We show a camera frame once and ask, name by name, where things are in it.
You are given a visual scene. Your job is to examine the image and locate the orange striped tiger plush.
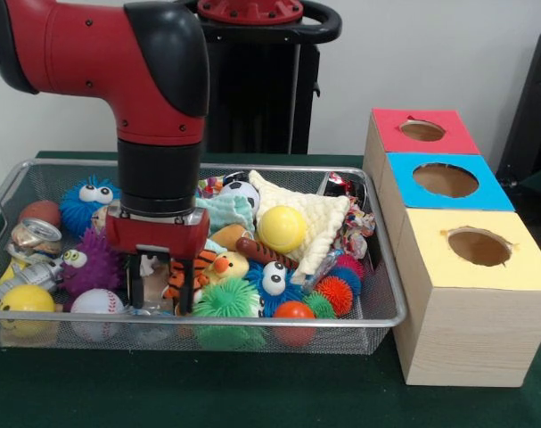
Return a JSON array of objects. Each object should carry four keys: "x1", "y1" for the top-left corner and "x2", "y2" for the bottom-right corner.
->
[{"x1": 162, "y1": 249, "x2": 220, "y2": 303}]

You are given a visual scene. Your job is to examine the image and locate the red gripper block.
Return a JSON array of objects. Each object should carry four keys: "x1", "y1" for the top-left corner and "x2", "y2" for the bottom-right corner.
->
[{"x1": 104, "y1": 208, "x2": 211, "y2": 317}]

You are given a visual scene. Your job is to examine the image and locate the purple spiky toy with eyes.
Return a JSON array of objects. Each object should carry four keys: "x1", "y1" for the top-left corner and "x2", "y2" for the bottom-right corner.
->
[{"x1": 58, "y1": 226, "x2": 125, "y2": 312}]

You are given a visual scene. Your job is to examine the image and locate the blue spiky toy with eyes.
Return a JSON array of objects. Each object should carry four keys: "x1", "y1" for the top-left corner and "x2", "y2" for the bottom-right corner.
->
[{"x1": 59, "y1": 176, "x2": 122, "y2": 235}]

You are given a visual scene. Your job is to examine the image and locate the green spiky ball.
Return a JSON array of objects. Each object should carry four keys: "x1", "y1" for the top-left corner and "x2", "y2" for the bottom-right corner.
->
[{"x1": 192, "y1": 276, "x2": 266, "y2": 351}]

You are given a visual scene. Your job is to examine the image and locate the light teal muslin cloth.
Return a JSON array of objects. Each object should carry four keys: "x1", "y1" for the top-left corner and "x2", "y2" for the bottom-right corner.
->
[{"x1": 194, "y1": 195, "x2": 256, "y2": 253}]

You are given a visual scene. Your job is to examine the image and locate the crushed clear bottle blue label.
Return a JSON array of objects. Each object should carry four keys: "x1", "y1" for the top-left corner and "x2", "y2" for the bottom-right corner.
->
[{"x1": 126, "y1": 305, "x2": 176, "y2": 317}]

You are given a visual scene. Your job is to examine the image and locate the white baseball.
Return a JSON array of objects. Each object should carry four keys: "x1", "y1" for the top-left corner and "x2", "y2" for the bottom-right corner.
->
[{"x1": 70, "y1": 288, "x2": 126, "y2": 342}]

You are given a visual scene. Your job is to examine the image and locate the wooden box with three holes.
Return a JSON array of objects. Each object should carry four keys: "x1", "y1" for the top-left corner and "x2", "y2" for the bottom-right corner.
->
[{"x1": 362, "y1": 107, "x2": 541, "y2": 387}]

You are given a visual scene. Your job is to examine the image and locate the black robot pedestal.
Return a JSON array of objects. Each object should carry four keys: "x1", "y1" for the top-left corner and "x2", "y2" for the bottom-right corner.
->
[{"x1": 176, "y1": 0, "x2": 343, "y2": 155}]

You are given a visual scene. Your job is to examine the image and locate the yellow smiley ball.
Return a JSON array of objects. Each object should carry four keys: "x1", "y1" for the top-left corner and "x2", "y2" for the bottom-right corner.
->
[{"x1": 0, "y1": 284, "x2": 56, "y2": 336}]

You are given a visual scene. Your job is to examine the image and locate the cream muslin cloth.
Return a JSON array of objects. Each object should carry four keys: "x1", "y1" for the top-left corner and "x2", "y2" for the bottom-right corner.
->
[{"x1": 248, "y1": 169, "x2": 351, "y2": 286}]

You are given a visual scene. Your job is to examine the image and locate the shallow metal mesh bin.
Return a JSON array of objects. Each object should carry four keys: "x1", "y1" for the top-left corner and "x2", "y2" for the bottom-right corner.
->
[{"x1": 0, "y1": 159, "x2": 408, "y2": 356}]

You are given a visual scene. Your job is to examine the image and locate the black chair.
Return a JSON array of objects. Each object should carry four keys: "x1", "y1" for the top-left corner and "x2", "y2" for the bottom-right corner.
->
[{"x1": 496, "y1": 29, "x2": 541, "y2": 179}]

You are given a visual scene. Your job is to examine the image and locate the yellow tennis ball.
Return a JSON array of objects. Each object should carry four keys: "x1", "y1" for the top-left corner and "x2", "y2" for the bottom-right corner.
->
[{"x1": 256, "y1": 204, "x2": 308, "y2": 251}]

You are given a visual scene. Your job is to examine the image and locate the orange red ball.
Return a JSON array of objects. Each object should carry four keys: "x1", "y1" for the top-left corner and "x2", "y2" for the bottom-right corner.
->
[{"x1": 272, "y1": 300, "x2": 316, "y2": 348}]

